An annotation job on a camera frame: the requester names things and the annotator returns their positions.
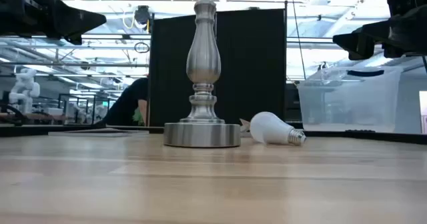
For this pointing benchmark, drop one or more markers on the black leaning stand pole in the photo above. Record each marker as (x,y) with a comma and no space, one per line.
(425,63)

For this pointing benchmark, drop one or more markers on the clear plastic storage bin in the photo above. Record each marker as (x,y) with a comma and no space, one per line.
(350,100)

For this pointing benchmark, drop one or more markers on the white led lightbulb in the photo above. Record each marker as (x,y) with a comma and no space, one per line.
(270,129)

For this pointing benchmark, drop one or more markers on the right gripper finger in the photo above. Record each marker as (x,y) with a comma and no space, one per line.
(362,54)
(367,37)

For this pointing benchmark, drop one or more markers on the black folding room divider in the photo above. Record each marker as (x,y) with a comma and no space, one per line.
(253,67)

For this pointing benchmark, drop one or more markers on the black equipment box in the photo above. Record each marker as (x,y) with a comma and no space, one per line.
(293,100)

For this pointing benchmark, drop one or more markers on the silver metal lamp base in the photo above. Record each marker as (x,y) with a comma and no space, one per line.
(203,60)

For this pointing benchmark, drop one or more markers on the white humanoid robot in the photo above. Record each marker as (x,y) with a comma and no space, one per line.
(25,84)

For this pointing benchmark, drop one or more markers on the person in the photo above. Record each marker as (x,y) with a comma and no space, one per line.
(128,104)

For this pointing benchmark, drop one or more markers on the wooden workbench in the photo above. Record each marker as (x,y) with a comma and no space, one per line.
(40,117)

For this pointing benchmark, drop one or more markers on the black metal frame enclosure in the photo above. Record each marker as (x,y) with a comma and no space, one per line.
(76,94)

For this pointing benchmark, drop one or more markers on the black aluminium table frame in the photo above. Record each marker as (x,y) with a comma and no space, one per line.
(23,130)

